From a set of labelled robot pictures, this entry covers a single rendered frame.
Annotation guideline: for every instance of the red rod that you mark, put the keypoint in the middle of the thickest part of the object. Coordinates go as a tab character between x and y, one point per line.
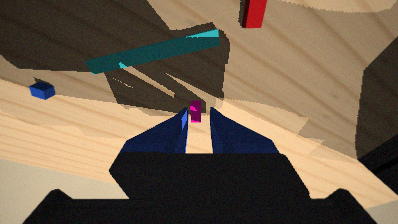
253	13

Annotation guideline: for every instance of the magenta rod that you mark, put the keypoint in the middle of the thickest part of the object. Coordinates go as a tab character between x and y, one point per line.
195	108

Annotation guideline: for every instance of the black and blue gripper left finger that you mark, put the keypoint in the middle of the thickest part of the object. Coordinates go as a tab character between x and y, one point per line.
162	137

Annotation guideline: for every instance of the small blue block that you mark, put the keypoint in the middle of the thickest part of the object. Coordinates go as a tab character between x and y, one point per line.
42	90

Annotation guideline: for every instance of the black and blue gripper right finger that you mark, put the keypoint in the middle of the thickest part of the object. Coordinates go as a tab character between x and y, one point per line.
236	137

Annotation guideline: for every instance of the turquoise rod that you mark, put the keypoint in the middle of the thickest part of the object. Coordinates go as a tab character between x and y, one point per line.
178	46

